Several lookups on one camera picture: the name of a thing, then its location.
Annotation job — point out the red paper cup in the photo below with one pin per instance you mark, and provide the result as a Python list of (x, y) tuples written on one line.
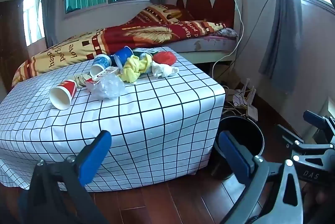
[(66, 88)]

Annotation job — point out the white bed frame red headboard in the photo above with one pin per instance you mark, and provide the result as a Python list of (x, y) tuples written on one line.
[(225, 4)]

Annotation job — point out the red plastic bag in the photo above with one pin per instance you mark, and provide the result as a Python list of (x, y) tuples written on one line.
[(165, 58)]

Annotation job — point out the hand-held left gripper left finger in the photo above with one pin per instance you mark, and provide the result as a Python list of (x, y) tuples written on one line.
[(95, 158)]

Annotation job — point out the white tissue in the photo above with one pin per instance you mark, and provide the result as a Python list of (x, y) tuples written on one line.
[(163, 71)]

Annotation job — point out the red white snack packet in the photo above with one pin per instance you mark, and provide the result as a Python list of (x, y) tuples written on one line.
[(104, 73)]

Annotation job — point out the blue grey tied curtain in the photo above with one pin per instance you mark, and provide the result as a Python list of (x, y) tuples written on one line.
[(282, 30)]

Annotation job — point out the light blue wrapper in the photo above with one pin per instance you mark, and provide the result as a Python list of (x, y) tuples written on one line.
[(145, 57)]

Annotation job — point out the flat white router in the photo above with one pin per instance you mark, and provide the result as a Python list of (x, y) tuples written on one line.
[(252, 113)]

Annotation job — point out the beige paper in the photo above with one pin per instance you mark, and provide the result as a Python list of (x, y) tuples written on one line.
[(81, 80)]

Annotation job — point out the white power strip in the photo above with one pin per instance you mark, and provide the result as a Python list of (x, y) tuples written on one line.
[(233, 96)]

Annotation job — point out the green box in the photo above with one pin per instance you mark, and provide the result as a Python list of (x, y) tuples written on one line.
[(146, 50)]

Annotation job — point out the yellow cloth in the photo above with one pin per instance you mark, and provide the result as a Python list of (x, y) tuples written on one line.
[(133, 69)]

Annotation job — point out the small bright window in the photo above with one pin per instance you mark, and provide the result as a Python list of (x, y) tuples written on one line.
[(32, 14)]

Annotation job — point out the red yellow printed blanket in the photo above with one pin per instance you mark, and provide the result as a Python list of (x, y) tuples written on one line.
[(117, 35)]

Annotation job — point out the checked white tablecloth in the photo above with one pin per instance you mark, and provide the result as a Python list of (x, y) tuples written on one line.
[(157, 109)]

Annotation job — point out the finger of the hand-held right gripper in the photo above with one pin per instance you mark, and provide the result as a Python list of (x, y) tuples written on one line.
[(314, 117), (288, 135)]

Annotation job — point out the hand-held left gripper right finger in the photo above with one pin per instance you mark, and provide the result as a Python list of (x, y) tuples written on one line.
[(234, 158)]

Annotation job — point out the clear plastic bag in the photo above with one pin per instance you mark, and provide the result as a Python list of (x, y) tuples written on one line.
[(110, 86)]

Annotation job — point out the floral pillow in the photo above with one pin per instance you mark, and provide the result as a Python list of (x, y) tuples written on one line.
[(225, 32)]

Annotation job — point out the white blue paper cup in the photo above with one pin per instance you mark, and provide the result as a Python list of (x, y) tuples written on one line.
[(102, 62)]

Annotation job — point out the white router with antennas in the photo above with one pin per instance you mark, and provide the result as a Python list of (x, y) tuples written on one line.
[(248, 93)]

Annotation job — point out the grey mattress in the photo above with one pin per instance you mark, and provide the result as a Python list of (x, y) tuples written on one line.
[(209, 43)]

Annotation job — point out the black trash bin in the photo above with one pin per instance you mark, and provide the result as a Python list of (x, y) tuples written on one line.
[(246, 132)]

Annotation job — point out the brown wooden door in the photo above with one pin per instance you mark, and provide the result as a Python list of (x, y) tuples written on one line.
[(13, 41)]

